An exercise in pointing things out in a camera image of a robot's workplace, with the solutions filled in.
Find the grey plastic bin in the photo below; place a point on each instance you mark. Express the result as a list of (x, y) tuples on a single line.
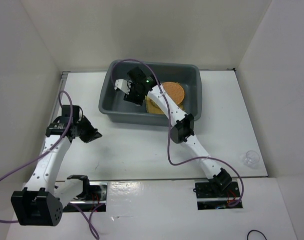
[(118, 110)]

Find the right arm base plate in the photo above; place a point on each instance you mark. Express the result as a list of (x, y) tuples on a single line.
[(208, 200)]

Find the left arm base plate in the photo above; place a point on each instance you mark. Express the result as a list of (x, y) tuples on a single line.
[(74, 198)]

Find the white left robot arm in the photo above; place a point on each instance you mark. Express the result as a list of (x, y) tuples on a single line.
[(40, 202)]

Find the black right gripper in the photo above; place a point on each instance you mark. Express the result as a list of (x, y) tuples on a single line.
[(130, 98)]

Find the round orange woven tray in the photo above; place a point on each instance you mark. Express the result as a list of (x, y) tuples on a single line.
[(175, 91)]

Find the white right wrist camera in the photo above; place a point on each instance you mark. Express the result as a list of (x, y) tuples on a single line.
[(122, 85)]

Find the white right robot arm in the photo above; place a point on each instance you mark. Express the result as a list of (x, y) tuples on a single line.
[(181, 126)]

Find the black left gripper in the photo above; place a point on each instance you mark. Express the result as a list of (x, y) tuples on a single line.
[(93, 133)]

